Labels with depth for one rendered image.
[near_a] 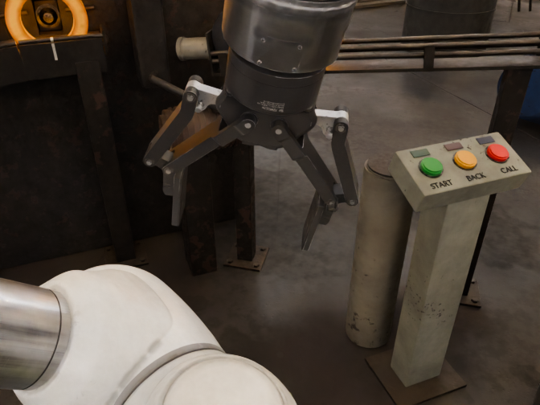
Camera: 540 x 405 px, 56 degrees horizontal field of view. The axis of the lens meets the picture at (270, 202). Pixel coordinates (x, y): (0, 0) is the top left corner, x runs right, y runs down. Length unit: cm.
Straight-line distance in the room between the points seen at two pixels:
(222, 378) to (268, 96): 25
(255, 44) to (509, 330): 132
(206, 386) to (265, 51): 28
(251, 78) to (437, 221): 70
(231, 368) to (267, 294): 106
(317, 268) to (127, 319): 112
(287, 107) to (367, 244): 83
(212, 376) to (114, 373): 12
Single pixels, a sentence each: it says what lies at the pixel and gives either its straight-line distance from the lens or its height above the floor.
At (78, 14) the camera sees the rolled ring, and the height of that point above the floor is 76.
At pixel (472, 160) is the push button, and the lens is 100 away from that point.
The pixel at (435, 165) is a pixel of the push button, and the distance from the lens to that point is 95.
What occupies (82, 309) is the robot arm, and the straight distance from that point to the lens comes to 55.
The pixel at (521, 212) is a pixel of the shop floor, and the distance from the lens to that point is 208.
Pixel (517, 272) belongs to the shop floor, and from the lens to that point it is 178.
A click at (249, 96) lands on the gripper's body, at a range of 38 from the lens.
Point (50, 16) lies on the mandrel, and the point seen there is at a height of 74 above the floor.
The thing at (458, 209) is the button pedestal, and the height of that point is 52.
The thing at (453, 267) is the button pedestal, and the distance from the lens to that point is 111.
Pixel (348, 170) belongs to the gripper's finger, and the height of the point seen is 83.
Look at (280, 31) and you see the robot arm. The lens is 34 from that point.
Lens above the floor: 105
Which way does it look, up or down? 33 degrees down
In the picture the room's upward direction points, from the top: straight up
